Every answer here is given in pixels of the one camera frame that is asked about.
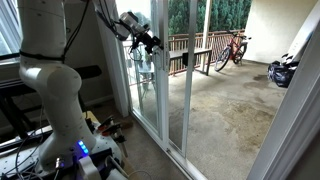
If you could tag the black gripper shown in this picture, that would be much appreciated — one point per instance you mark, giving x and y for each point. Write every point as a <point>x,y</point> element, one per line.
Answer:
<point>148,41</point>

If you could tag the white sliding glass door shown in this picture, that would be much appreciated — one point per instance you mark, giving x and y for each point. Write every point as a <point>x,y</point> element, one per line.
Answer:
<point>151,111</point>

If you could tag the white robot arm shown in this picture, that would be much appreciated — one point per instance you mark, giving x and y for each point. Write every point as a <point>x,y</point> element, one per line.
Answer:
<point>43,50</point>

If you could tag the wooden balcony railing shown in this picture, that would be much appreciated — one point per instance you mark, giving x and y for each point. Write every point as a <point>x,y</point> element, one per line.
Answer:
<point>205,54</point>

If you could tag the round white patio table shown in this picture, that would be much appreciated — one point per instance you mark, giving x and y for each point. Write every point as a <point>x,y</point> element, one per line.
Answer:
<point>147,76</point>

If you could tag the red bicycle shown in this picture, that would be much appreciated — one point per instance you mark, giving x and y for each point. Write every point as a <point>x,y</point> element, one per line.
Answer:
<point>232,50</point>

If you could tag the black bench indoors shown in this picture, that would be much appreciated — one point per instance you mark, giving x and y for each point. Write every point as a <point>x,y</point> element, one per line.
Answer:
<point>16,87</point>

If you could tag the black garbage bag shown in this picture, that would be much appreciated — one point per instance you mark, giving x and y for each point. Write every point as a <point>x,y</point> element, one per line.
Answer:
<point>281,73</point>

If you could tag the white surfboard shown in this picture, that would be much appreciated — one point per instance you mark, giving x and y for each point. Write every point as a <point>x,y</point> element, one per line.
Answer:
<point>303,36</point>

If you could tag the white fixed door frame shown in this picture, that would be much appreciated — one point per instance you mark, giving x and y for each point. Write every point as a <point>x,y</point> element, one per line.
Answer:
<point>190,66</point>

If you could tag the red handled clamp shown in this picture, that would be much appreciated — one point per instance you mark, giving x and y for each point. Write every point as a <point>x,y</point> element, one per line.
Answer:
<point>114,129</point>

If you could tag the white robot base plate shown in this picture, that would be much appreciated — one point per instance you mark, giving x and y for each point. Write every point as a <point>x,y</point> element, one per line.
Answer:
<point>72,149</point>

